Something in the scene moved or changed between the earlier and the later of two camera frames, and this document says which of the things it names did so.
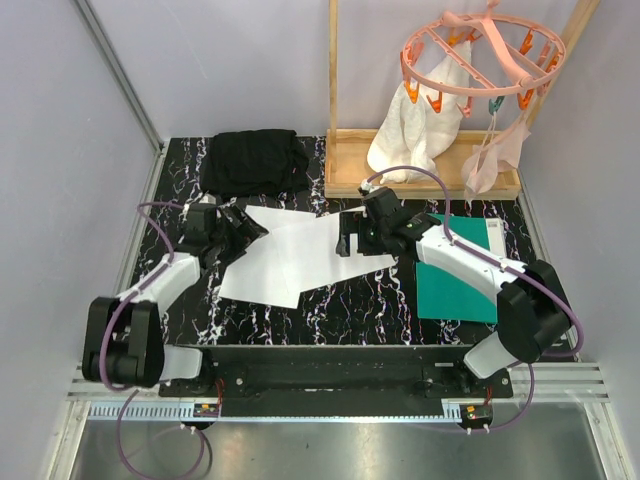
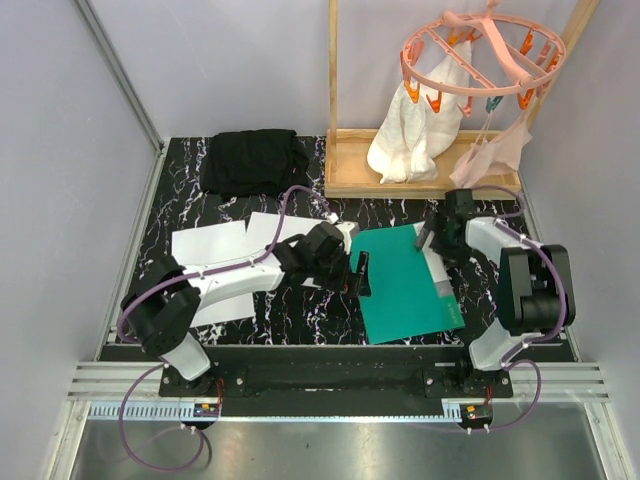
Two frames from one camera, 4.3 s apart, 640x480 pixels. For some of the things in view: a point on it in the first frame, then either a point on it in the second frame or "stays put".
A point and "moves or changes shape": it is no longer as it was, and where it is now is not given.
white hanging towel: [422, 121] stays put
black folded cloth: [263, 163] stays put
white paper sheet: [260, 275] moves or changes shape
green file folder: [443, 296] moves or changes shape
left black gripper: [240, 233] to [344, 277]
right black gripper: [355, 222] to [453, 256]
